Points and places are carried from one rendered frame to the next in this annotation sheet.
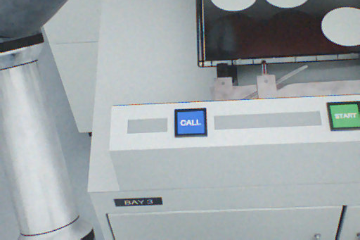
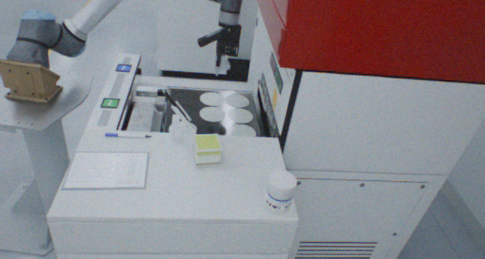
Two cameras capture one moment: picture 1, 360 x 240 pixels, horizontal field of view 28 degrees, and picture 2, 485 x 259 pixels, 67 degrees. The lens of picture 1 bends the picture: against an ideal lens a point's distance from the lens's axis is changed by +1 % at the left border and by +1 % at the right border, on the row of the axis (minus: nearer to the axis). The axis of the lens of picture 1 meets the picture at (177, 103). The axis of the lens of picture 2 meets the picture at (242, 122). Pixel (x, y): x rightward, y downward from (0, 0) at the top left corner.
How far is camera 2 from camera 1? 1.65 m
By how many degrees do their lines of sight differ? 54
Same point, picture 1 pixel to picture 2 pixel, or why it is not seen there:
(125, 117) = (132, 57)
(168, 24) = not seen: hidden behind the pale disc
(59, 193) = (80, 16)
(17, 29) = not seen: outside the picture
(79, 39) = not seen: hidden behind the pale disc
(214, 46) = (177, 91)
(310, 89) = (148, 118)
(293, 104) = (123, 92)
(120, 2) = (223, 85)
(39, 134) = (94, 1)
